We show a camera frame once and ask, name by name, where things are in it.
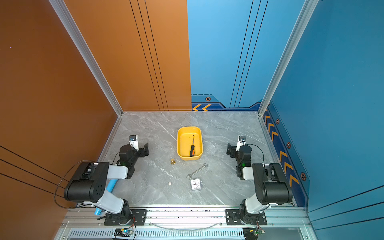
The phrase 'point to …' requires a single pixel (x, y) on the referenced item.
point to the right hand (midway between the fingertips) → (235, 144)
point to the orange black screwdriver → (192, 153)
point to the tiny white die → (169, 183)
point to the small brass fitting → (172, 161)
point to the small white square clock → (196, 184)
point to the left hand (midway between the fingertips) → (140, 142)
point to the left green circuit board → (126, 232)
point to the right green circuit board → (252, 233)
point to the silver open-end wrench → (190, 175)
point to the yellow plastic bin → (186, 136)
